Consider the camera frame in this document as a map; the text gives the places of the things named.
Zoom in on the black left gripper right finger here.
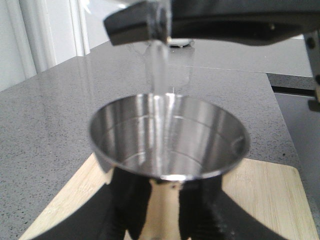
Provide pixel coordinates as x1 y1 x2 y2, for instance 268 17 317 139
178 176 283 240

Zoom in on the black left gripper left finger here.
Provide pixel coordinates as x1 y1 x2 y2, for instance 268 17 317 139
34 168 150 240

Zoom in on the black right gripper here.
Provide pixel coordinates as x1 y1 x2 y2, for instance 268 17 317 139
303 29 320 112

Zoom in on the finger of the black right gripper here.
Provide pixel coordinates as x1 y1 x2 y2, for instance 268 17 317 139
171 0 320 46
103 1 160 46

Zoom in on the clear glass beaker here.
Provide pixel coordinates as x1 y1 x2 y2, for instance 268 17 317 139
82 0 196 97

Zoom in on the steel double jigger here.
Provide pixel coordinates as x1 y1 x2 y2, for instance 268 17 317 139
89 93 250 240

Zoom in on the white round object on counter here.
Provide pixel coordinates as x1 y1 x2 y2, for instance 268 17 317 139
167 38 194 48

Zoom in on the light wooden cutting board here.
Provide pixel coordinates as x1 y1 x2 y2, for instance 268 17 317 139
21 154 319 240

